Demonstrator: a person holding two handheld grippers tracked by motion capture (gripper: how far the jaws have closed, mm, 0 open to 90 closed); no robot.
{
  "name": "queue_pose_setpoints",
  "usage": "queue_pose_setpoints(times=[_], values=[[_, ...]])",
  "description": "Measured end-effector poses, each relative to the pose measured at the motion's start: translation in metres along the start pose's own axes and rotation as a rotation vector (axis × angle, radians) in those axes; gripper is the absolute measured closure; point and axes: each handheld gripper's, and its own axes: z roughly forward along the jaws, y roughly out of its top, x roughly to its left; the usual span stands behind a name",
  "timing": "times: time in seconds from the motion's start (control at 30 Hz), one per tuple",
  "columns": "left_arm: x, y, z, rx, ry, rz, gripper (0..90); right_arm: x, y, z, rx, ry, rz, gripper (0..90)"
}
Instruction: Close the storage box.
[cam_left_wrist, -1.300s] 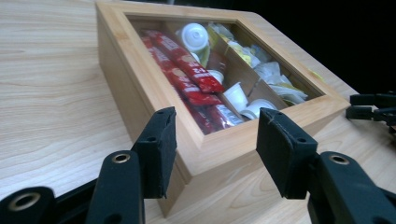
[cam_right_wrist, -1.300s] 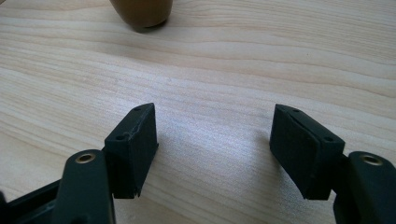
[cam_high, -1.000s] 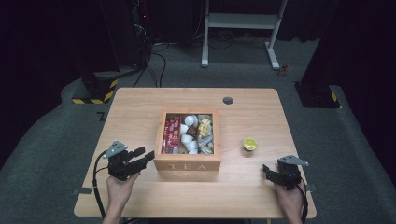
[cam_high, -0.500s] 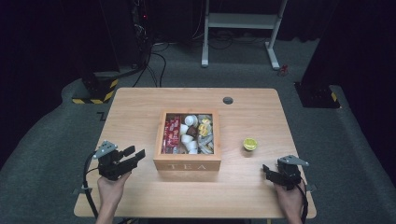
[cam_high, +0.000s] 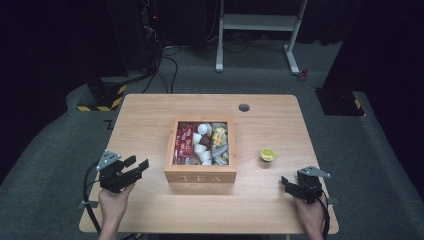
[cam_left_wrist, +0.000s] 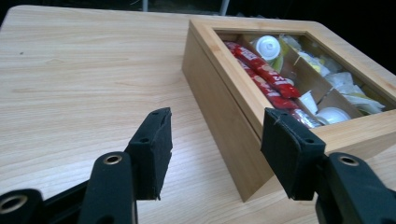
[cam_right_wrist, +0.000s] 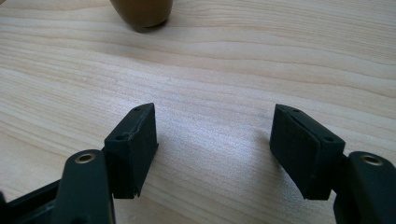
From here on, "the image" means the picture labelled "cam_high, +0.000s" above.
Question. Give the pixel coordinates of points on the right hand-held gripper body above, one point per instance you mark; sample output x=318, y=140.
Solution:
x=309, y=186

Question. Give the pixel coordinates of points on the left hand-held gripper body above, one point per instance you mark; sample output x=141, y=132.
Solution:
x=111, y=176

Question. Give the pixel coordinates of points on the yellow-lidded capsule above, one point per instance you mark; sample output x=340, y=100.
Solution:
x=267, y=154

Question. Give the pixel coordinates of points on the wooden tea box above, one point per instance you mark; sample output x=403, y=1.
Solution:
x=200, y=175

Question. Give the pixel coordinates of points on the person's left hand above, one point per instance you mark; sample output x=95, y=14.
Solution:
x=113, y=205

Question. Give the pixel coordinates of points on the person's right hand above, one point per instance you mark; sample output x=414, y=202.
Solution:
x=311, y=215

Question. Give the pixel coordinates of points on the grey tape piece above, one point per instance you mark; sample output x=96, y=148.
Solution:
x=93, y=204
x=334, y=201

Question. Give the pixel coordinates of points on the stack of red packets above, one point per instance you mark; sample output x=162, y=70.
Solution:
x=183, y=143

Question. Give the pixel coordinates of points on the white capsule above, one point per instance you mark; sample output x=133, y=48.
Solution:
x=200, y=148
x=196, y=137
x=204, y=128
x=206, y=155
x=207, y=162

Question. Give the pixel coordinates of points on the black yellow striped stand base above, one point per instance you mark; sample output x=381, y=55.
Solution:
x=106, y=98

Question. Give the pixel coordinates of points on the brown capsule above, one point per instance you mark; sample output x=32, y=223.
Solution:
x=206, y=140

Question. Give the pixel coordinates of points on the pile of silver packets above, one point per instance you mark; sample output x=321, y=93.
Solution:
x=220, y=156

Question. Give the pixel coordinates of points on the black stand base yellow mark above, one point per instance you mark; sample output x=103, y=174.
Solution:
x=340, y=101

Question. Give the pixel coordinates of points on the small red floor object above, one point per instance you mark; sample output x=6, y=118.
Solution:
x=302, y=75

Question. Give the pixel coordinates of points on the white metal stand frame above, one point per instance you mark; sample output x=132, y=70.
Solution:
x=258, y=21

